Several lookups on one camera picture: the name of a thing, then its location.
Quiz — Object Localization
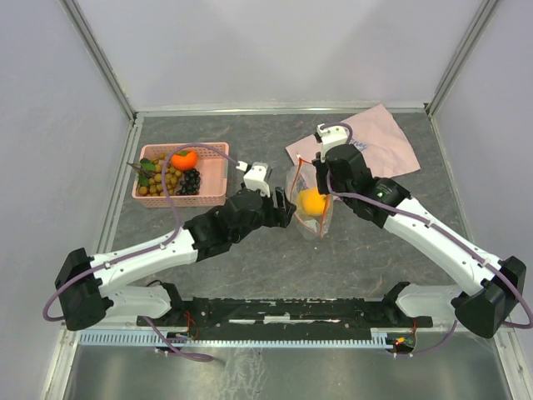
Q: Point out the yellow peach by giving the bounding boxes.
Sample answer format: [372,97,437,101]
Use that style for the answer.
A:
[297,187,328,217]

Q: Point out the clear zip top bag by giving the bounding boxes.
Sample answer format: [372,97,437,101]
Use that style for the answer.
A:
[286,155,334,240]

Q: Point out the yellow orange fruit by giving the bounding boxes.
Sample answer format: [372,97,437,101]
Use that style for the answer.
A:
[296,212,319,223]

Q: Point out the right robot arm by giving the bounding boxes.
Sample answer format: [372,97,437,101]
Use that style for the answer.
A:
[312,144,532,338]

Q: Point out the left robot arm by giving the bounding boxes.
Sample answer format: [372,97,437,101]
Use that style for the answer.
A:
[55,187,296,331]

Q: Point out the pink cloth with lettering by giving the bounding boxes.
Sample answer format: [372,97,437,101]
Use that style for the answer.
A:
[285,103,421,180]

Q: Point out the pink plastic basket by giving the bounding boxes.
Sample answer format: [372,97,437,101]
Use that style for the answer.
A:
[132,142,229,208]

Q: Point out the black grape bunch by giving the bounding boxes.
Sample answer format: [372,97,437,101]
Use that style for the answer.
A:
[176,168,201,196]

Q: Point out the orange persimmon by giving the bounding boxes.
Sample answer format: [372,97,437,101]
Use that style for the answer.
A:
[170,149,198,172]

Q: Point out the brown longan bunch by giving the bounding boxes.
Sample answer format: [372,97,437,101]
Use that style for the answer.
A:
[127,152,179,197]

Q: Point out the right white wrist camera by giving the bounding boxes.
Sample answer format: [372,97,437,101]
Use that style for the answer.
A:
[315,122,353,161]

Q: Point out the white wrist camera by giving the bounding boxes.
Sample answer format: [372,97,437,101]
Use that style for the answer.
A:
[315,122,353,161]
[236,161,271,198]

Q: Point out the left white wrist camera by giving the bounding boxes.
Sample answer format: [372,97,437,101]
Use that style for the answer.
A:
[236,161,271,198]

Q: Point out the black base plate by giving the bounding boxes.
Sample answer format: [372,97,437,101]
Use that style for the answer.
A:
[152,282,433,342]

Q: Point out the light blue cable duct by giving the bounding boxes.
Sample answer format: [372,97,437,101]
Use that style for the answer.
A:
[77,329,401,350]

